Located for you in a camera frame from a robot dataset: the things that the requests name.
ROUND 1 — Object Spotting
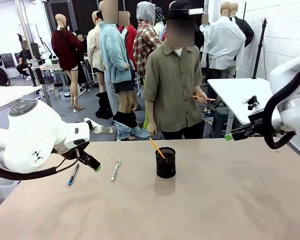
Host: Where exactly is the small black device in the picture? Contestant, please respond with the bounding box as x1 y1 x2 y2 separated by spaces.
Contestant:
247 95 260 111

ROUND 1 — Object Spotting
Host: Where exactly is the orange pen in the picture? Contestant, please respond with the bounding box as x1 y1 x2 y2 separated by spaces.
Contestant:
191 95 216 103

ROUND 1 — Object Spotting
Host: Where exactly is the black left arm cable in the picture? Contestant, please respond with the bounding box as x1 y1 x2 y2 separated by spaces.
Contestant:
0 148 80 181

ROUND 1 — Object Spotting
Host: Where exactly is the white tilted table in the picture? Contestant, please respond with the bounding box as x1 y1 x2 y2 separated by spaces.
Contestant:
206 77 278 138

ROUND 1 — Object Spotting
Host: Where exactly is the mannequin in blue fleece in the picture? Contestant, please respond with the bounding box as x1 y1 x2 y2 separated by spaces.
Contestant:
98 0 138 141

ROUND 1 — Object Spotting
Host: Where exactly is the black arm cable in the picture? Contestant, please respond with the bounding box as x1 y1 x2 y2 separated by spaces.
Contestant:
263 68 300 150
0 148 80 181

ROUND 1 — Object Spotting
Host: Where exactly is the green-topped workbench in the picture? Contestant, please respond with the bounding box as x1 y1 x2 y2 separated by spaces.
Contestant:
22 58 73 101

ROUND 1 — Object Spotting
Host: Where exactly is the white side table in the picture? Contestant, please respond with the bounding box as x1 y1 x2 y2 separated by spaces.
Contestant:
0 85 52 113

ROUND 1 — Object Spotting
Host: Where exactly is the person's left hand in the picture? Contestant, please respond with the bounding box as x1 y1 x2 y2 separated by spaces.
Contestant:
194 90 212 104

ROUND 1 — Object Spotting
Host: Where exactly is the black cap with camera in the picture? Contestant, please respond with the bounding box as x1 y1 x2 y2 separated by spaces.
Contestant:
168 0 205 20

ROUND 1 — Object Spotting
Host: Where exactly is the person in olive shirt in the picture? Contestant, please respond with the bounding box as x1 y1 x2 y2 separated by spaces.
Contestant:
142 0 217 140

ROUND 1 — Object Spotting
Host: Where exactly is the person's right forearm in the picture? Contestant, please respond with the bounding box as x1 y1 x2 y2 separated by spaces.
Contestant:
144 99 157 125

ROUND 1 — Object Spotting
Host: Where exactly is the mannequin in white shirt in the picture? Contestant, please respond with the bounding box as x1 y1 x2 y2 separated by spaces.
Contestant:
201 1 247 79

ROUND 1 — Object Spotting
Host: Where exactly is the black mesh pen holder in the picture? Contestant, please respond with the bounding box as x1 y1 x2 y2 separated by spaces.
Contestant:
155 146 177 179

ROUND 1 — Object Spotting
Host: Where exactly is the mannequin in black jacket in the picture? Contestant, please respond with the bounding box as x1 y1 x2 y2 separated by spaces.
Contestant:
229 2 255 48

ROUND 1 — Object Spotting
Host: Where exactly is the mannequin in plaid shirt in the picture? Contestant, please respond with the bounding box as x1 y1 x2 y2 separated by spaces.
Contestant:
132 1 163 78

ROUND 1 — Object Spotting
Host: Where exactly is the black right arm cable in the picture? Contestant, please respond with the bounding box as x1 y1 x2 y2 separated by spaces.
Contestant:
263 68 300 150

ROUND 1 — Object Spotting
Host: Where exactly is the person's right hand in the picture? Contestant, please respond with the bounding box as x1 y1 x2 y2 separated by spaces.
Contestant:
147 122 158 136

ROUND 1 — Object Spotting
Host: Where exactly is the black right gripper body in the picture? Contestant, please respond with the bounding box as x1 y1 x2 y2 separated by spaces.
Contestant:
244 119 266 137

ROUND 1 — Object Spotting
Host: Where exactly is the mannequin in cream shirt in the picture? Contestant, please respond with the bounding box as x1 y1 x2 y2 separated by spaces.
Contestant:
86 10 106 93

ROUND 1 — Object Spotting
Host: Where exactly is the black tripod stand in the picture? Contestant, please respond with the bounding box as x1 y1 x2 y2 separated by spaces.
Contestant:
251 17 269 80

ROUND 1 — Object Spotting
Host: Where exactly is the yellow pencil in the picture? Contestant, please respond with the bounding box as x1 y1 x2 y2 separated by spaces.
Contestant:
149 136 166 159

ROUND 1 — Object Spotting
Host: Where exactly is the mannequin in maroon sweater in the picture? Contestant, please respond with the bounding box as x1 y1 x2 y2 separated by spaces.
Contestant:
51 13 85 113

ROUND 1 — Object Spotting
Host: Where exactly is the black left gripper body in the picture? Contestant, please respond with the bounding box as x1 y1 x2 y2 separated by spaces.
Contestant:
74 148 91 164

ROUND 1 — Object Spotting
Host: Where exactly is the black marker with blue cap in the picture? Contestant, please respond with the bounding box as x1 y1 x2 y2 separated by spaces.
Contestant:
67 163 80 186

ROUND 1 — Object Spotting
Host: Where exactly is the silver ballpoint pen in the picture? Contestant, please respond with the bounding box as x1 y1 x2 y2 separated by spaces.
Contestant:
110 159 121 182

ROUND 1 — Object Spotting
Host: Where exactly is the mannequin in red jacket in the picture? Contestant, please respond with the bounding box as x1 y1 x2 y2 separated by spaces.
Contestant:
117 10 138 73

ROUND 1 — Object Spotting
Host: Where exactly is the seated person in black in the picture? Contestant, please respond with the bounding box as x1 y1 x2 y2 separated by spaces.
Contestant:
15 40 33 81

